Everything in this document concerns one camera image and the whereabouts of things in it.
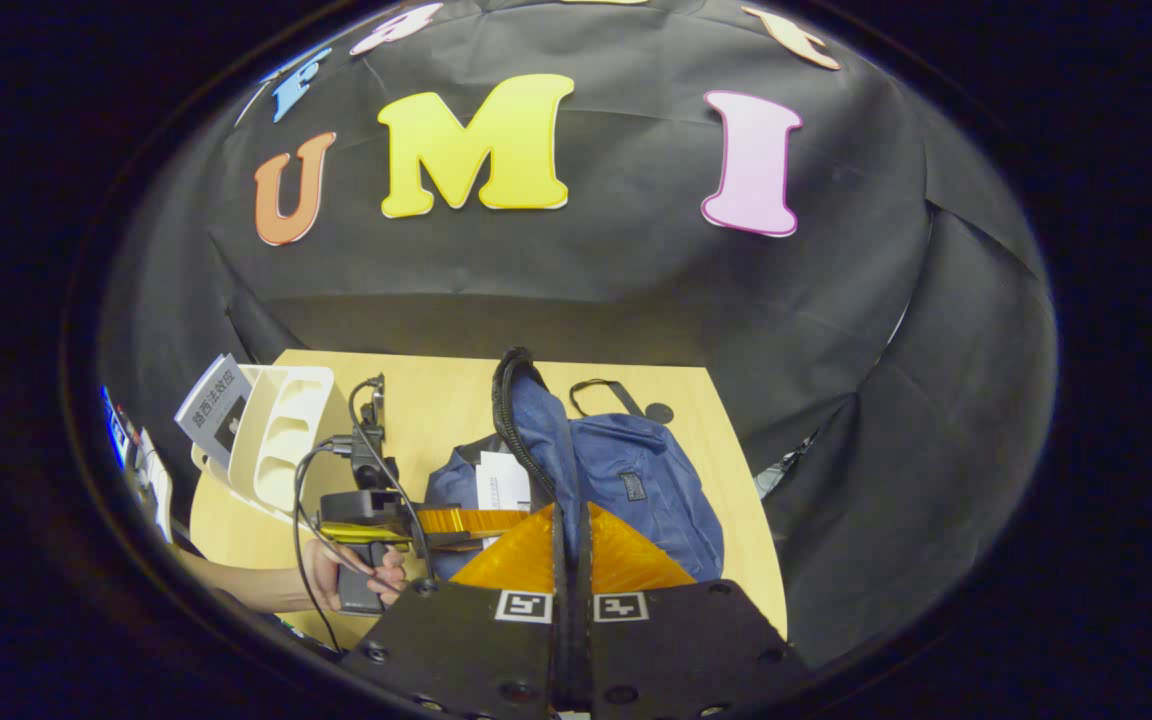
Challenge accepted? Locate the book with plain pale cover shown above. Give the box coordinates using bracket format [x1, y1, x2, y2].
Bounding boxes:
[476, 450, 535, 548]

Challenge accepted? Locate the blue schoolbag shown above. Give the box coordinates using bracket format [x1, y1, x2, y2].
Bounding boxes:
[423, 345, 727, 586]

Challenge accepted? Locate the computer monitor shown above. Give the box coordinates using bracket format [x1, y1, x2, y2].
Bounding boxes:
[101, 388, 137, 471]

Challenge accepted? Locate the book with dark figure cover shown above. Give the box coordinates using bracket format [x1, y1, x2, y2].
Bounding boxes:
[174, 353, 255, 471]

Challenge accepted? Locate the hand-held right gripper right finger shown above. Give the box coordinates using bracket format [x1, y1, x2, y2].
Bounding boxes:
[576, 503, 819, 720]

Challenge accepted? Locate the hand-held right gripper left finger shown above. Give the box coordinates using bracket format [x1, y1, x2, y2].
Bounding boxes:
[348, 503, 573, 720]

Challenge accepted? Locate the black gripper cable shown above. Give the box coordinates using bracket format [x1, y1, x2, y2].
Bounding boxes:
[292, 436, 355, 653]

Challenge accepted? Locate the white plastic bookshelf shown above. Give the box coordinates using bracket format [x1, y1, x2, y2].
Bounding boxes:
[191, 363, 352, 526]

